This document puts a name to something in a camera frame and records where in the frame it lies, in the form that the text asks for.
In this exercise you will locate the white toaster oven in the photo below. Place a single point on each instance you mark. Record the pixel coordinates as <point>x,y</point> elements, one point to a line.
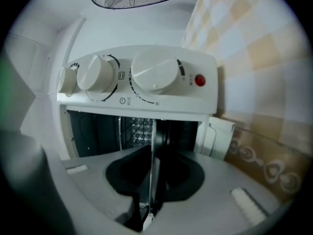
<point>146,101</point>

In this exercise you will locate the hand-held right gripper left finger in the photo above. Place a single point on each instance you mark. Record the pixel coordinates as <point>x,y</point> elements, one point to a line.
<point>97,177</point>

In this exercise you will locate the table with checked cloth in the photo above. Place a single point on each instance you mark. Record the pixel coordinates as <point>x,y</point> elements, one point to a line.
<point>244,57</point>

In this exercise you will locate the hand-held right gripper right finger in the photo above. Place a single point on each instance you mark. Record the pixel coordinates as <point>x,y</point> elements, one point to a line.
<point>220,199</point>

